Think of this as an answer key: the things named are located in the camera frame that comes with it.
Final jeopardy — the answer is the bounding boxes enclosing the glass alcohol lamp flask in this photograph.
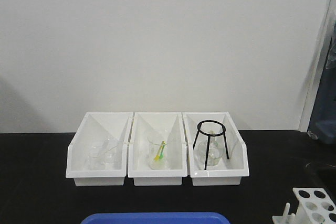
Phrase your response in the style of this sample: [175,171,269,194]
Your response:
[195,130,224,170]

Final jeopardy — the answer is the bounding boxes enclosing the white storage bin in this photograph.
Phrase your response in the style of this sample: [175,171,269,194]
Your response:
[128,112,187,186]
[182,112,249,186]
[65,112,134,186]

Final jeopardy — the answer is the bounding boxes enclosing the blue-grey pegboard drying rack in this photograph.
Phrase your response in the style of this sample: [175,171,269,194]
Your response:
[307,29,335,145]

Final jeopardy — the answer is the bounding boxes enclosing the black wire tripod stand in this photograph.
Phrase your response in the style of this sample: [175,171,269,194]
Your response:
[193,120,230,170]

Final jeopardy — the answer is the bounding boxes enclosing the right white storage bin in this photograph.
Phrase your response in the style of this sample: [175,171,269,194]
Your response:
[182,112,249,186]

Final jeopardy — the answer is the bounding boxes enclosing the yellow plastic spatula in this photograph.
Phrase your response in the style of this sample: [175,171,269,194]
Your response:
[154,145,161,161]

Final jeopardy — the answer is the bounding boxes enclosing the middle white storage bin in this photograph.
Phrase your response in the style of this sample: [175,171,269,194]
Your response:
[128,112,187,186]

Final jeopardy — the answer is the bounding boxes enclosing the blue plastic tray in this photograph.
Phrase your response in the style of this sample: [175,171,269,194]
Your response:
[81,212,230,223]

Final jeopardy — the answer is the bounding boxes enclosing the green plastic spatula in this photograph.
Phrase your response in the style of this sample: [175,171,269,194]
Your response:
[159,141,166,159]

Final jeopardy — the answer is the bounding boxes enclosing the glass beaker with sticks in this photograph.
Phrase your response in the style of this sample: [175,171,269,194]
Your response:
[147,130,169,170]

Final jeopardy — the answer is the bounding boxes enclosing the glassware in left bin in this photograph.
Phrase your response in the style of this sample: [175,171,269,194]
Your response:
[88,136,118,170]

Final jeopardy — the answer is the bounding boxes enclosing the left white storage bin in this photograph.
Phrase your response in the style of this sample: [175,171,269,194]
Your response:
[65,112,134,186]

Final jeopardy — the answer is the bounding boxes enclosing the white test tube rack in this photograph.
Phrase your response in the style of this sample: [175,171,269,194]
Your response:
[272,187,335,224]

